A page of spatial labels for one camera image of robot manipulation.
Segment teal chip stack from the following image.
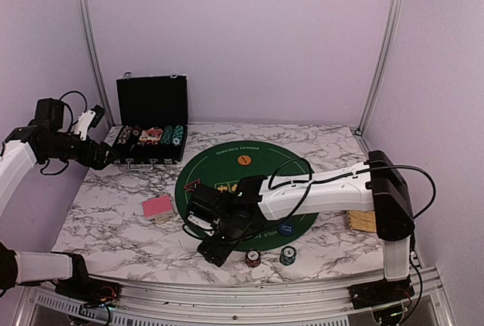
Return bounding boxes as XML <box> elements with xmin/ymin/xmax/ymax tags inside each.
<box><xmin>279</xmin><ymin>246</ymin><xmax>296</xmax><ymax>266</ymax></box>

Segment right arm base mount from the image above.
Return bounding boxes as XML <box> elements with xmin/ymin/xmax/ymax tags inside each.
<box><xmin>349</xmin><ymin>278</ymin><xmax>415</xmax><ymax>309</ymax></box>

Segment red black chip stack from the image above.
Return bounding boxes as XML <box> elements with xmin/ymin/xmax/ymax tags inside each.
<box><xmin>245</xmin><ymin>249</ymin><xmax>261</xmax><ymax>268</ymax></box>

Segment red striped card deck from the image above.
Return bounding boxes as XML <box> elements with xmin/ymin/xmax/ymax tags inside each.
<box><xmin>141</xmin><ymin>194</ymin><xmax>177</xmax><ymax>222</ymax></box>

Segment teal chips in case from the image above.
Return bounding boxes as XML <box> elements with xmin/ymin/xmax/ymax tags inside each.
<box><xmin>160</xmin><ymin>125</ymin><xmax>185</xmax><ymax>147</ymax></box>

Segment aluminium frame post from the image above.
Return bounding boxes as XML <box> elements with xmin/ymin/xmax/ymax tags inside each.
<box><xmin>355</xmin><ymin>0</ymin><xmax>403</xmax><ymax>137</ymax></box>
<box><xmin>77</xmin><ymin>0</ymin><xmax>115</xmax><ymax>128</ymax></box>

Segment red triangle marker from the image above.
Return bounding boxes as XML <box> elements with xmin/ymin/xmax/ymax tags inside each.
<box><xmin>183</xmin><ymin>179</ymin><xmax>200</xmax><ymax>192</ymax></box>

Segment woven bamboo basket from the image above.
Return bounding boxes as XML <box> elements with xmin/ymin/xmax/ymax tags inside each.
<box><xmin>347</xmin><ymin>210</ymin><xmax>377</xmax><ymax>233</ymax></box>

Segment left aluminium frame post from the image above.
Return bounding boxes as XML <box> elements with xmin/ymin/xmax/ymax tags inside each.
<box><xmin>77</xmin><ymin>0</ymin><xmax>115</xmax><ymax>128</ymax></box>

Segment orange dealer button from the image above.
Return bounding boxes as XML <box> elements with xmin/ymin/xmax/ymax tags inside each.
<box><xmin>237</xmin><ymin>155</ymin><xmax>252</xmax><ymax>166</ymax></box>

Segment playing cards in case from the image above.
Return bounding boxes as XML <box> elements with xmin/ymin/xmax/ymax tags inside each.
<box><xmin>138</xmin><ymin>128</ymin><xmax>163</xmax><ymax>145</ymax></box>

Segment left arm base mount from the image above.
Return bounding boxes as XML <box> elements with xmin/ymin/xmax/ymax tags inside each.
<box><xmin>54</xmin><ymin>278</ymin><xmax>121</xmax><ymax>308</ymax></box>

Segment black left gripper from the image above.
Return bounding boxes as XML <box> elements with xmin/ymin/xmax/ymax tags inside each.
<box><xmin>42</xmin><ymin>133</ymin><xmax>119</xmax><ymax>170</ymax></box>

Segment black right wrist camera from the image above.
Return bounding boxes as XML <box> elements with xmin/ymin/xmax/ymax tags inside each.
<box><xmin>188</xmin><ymin>184</ymin><xmax>233</xmax><ymax>225</ymax></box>

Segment round green poker mat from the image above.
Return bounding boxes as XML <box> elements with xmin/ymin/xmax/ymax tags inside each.
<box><xmin>175</xmin><ymin>141</ymin><xmax>318</xmax><ymax>252</ymax></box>

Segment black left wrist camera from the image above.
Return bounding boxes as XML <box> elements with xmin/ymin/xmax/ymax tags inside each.
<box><xmin>33</xmin><ymin>98</ymin><xmax>66</xmax><ymax>131</ymax></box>

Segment front aluminium rail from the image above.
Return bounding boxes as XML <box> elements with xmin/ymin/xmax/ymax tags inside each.
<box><xmin>12</xmin><ymin>266</ymin><xmax>457</xmax><ymax>325</ymax></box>

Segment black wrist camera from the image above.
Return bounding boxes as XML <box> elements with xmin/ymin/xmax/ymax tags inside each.
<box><xmin>188</xmin><ymin>184</ymin><xmax>233</xmax><ymax>225</ymax></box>
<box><xmin>33</xmin><ymin>98</ymin><xmax>66</xmax><ymax>131</ymax></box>

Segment blue small blind button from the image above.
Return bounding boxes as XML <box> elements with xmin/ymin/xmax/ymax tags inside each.
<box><xmin>278</xmin><ymin>223</ymin><xmax>295</xmax><ymax>236</ymax></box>

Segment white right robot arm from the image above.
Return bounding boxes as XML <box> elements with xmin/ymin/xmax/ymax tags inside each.
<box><xmin>187</xmin><ymin>151</ymin><xmax>415</xmax><ymax>302</ymax></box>

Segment black poker chip case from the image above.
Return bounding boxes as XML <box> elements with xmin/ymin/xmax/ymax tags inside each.
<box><xmin>113</xmin><ymin>74</ymin><xmax>188</xmax><ymax>166</ymax></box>

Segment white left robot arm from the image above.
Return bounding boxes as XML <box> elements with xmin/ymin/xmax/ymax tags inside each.
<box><xmin>1</xmin><ymin>125</ymin><xmax>118</xmax><ymax>300</ymax></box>

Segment right aluminium frame post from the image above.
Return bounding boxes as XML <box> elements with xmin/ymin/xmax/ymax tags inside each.
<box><xmin>355</xmin><ymin>0</ymin><xmax>403</xmax><ymax>137</ymax></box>

